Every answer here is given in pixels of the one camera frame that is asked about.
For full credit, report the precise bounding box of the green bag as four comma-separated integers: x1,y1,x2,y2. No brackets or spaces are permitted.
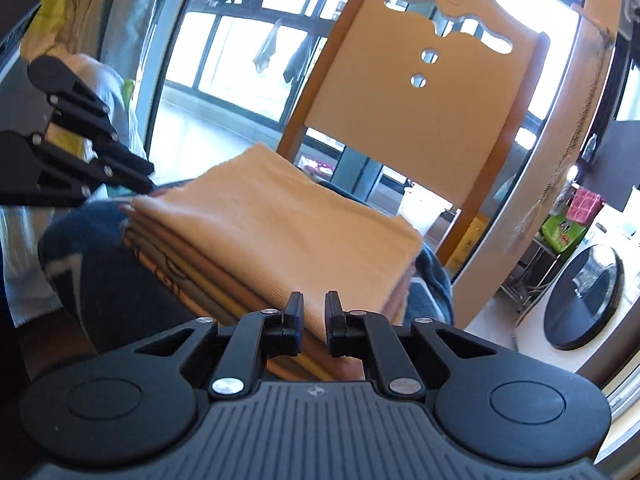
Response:
540,214,587,260

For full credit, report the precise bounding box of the patterned folded garment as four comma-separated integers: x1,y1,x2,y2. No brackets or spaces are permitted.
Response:
122,228,247,326

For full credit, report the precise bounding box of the pink checked cloth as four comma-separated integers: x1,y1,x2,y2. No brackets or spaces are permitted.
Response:
566,186,603,226

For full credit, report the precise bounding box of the wooden chair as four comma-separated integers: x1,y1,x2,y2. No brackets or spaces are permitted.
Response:
277,0,549,262

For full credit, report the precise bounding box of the white washing machine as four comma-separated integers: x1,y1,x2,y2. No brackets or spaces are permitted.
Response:
514,219,640,376

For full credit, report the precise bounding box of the grey-green curtain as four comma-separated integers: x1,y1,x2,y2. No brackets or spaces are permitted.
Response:
72,0,158,80

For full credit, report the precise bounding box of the white garment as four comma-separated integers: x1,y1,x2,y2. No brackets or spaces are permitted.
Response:
131,144,422,339

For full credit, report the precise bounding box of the hanging white cloth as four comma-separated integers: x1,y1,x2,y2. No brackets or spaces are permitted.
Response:
253,20,282,74

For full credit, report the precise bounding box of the brown folded garment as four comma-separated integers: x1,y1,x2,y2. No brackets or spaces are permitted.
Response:
122,198,422,380

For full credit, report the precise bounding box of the hanging dark cloth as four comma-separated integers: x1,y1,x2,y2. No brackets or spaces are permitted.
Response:
283,35,316,84

